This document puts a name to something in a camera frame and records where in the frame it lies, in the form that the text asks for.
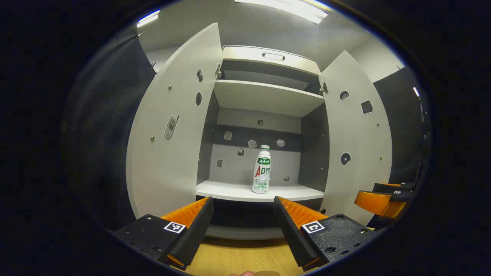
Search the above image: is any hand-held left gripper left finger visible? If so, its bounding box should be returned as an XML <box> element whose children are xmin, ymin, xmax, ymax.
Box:
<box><xmin>109</xmin><ymin>196</ymin><xmax>214</xmax><ymax>271</ymax></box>

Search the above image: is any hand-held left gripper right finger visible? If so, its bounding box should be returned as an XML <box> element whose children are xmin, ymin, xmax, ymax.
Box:
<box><xmin>273</xmin><ymin>196</ymin><xmax>378</xmax><ymax>272</ymax></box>

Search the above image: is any white cabinet door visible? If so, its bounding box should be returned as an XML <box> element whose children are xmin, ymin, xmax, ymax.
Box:
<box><xmin>126</xmin><ymin>22</ymin><xmax>223</xmax><ymax>220</ymax></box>
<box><xmin>318</xmin><ymin>50</ymin><xmax>393</xmax><ymax>227</ymax></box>

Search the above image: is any white green label bottle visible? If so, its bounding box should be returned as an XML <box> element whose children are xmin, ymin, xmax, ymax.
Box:
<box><xmin>252</xmin><ymin>145</ymin><xmax>272</xmax><ymax>194</ymax></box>

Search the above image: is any white grey cabinet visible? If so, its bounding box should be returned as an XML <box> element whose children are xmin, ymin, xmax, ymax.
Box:
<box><xmin>196</xmin><ymin>45</ymin><xmax>330</xmax><ymax>240</ymax></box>

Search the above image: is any white cabinet drawer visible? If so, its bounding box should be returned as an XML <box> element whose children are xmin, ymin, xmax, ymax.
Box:
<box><xmin>222</xmin><ymin>45</ymin><xmax>321</xmax><ymax>75</ymax></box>

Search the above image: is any long ceiling light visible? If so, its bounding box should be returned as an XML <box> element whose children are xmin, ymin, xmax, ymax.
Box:
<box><xmin>235</xmin><ymin>0</ymin><xmax>328</xmax><ymax>24</ymax></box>

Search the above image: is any small ceiling light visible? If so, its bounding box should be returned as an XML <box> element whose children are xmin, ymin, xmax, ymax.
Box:
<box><xmin>137</xmin><ymin>10</ymin><xmax>160</xmax><ymax>28</ymax></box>

